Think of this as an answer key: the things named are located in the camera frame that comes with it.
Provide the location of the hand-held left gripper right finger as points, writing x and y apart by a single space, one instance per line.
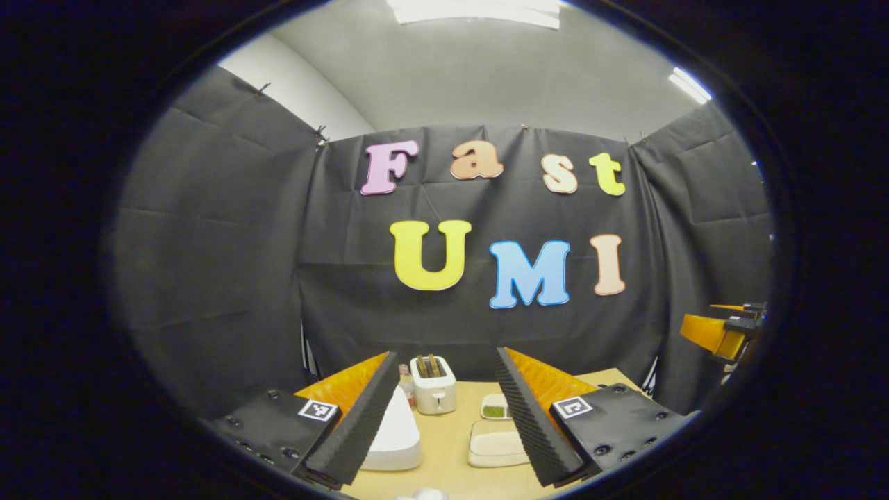
531 423

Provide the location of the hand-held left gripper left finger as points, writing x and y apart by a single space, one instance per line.
358 423

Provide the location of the brown toast slice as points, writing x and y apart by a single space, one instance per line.
422 366
436 364

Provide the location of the white toaster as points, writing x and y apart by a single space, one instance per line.
434 392

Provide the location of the white divided grain dish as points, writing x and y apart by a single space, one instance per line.
494 410

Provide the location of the small ceiling light panel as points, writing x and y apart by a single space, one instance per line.
690 85

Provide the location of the clear container of rice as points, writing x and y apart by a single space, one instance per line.
496 444

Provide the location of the clear plastic bottle red label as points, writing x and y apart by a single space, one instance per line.
407 389

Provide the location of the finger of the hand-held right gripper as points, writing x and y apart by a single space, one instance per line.
736 307
708 333

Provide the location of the black backdrop cloth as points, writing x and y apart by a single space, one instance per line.
222 278

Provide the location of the white rice cooker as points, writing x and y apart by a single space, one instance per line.
396 434

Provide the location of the large ceiling light panel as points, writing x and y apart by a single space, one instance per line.
476 10

